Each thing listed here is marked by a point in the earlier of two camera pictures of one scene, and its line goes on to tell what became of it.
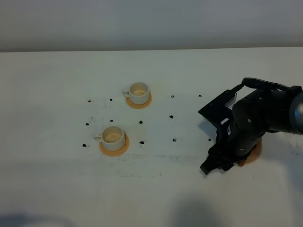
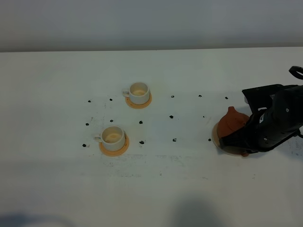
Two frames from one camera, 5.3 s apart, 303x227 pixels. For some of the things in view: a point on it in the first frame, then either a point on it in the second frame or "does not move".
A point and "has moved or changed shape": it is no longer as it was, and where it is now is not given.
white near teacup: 113,138 does not move
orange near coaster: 117,152 does not move
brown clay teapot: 253,156 has moved or changed shape
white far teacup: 138,92 does not move
